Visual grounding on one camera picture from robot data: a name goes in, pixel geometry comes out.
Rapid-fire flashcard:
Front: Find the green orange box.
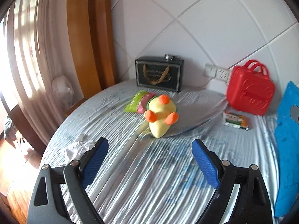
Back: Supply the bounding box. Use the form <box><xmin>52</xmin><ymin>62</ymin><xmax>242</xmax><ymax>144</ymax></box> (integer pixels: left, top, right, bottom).
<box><xmin>223</xmin><ymin>111</ymin><xmax>249</xmax><ymax>130</ymax></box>

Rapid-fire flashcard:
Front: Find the yellow duck plush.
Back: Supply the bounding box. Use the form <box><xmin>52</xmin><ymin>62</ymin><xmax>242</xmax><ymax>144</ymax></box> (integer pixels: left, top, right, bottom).
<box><xmin>143</xmin><ymin>95</ymin><xmax>179</xmax><ymax>138</ymax></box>

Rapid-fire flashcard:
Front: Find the green wet wipes pack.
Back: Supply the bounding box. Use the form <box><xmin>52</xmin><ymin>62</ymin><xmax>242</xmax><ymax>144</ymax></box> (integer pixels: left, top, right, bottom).
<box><xmin>124</xmin><ymin>90</ymin><xmax>156</xmax><ymax>114</ymax></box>

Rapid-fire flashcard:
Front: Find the blue plastic storage crate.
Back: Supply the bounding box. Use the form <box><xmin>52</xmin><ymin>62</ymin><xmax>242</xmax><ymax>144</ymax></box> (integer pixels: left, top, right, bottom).
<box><xmin>274</xmin><ymin>81</ymin><xmax>298</xmax><ymax>217</ymax></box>

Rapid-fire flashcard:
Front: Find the red toy suitcase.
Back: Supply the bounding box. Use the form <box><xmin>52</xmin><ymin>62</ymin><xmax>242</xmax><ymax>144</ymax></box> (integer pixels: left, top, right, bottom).
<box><xmin>226</xmin><ymin>60</ymin><xmax>275</xmax><ymax>116</ymax></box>

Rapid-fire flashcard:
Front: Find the crumpled white tissue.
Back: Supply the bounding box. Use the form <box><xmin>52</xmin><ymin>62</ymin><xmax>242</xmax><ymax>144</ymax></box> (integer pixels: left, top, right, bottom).
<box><xmin>60</xmin><ymin>133</ymin><xmax>95</xmax><ymax>163</ymax></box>

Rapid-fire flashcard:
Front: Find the striped blue tablecloth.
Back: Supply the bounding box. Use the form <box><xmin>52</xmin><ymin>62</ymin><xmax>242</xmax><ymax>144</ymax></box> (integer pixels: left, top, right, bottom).
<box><xmin>41</xmin><ymin>80</ymin><xmax>279</xmax><ymax>223</ymax></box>

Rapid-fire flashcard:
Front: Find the white plastic bag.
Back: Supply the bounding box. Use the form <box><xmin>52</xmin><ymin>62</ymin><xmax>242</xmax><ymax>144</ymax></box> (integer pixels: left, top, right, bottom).
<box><xmin>52</xmin><ymin>75</ymin><xmax>74</xmax><ymax>112</ymax></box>

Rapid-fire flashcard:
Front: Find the black gift box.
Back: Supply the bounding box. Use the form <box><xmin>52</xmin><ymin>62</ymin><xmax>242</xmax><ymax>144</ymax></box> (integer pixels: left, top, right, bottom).
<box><xmin>135</xmin><ymin>54</ymin><xmax>184</xmax><ymax>93</ymax></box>

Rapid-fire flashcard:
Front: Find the sheer pink curtain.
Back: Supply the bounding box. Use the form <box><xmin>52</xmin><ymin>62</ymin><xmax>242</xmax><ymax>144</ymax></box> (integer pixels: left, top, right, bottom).
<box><xmin>1</xmin><ymin>0</ymin><xmax>83</xmax><ymax>145</ymax></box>

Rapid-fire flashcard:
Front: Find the white wall socket panel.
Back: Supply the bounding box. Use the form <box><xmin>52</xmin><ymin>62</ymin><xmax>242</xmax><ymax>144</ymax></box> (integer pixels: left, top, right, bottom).
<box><xmin>204</xmin><ymin>64</ymin><xmax>231</xmax><ymax>83</ymax></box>

